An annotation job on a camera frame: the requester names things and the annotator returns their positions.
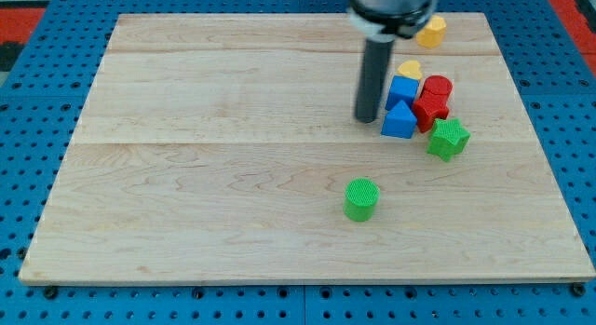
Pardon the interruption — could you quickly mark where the blue triangle block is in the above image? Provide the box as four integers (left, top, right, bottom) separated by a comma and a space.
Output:
381, 101, 417, 139

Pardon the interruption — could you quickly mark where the green cylinder block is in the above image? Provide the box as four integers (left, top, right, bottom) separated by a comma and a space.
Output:
344, 178, 380, 222

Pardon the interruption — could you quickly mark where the light wooden board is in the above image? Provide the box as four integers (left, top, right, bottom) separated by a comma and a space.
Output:
20, 13, 595, 286

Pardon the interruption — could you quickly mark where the blue cube block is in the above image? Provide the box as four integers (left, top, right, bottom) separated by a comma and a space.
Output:
385, 75, 419, 111

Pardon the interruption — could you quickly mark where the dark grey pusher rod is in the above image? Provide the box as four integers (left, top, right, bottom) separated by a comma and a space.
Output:
354, 39, 394, 124

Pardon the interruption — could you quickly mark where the yellow heart block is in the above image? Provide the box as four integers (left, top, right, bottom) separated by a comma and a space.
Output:
396, 60, 423, 81

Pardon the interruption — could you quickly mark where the red pentagon block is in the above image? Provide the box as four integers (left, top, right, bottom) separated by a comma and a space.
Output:
412, 92, 449, 132

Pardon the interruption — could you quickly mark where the green star block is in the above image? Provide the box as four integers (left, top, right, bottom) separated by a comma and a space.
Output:
427, 118, 471, 162

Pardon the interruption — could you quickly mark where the red cylinder block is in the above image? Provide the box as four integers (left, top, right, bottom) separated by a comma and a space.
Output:
420, 75, 453, 101

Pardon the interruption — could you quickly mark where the yellow hexagon block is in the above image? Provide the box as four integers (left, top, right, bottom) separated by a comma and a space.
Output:
415, 15, 447, 48

